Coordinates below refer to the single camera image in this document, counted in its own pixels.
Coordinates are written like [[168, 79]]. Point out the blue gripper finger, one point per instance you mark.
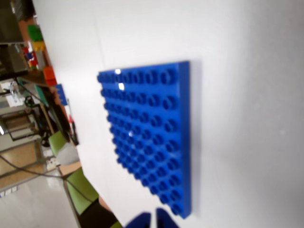
[[165, 221], [142, 222]]

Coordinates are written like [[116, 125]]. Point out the small blue block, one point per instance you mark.
[[61, 93]]

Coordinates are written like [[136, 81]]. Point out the small orange block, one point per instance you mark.
[[50, 76]]

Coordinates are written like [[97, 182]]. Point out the small yellow block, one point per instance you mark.
[[39, 45]]

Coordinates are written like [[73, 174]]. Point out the small green block stack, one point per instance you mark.
[[34, 33]]

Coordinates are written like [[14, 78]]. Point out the green chair seat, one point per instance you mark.
[[82, 191]]

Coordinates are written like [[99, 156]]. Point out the blue 8x8 studded plate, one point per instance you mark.
[[152, 133]]

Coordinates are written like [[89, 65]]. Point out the green and grey chair back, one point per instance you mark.
[[63, 148]]

